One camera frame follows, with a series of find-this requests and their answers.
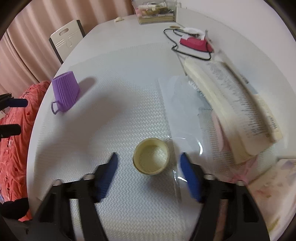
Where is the purple silicone cup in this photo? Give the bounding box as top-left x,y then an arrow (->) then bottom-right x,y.
51,71 -> 80,114

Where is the beige tape roll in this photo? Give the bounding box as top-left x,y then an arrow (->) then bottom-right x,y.
132,138 -> 170,176

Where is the pink curtain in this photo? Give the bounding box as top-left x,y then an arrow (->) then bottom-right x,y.
1,0 -> 134,97

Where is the red bed quilt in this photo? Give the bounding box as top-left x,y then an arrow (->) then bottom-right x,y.
0,80 -> 52,222

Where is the chair with blue cushion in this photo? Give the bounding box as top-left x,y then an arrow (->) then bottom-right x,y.
49,20 -> 86,64

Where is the open book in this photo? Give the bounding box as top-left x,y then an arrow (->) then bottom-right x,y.
184,58 -> 282,164

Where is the clear plastic sheet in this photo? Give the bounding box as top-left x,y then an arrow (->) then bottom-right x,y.
158,75 -> 214,207

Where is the textured white table mat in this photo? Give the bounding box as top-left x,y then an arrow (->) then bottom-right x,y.
32,41 -> 223,241

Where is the clear storage basket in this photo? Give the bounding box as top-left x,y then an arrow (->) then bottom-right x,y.
132,1 -> 178,24

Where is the pink white iron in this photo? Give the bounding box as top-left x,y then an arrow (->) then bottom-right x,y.
180,28 -> 213,53

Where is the black power cable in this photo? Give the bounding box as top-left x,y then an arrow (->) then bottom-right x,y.
163,28 -> 212,61

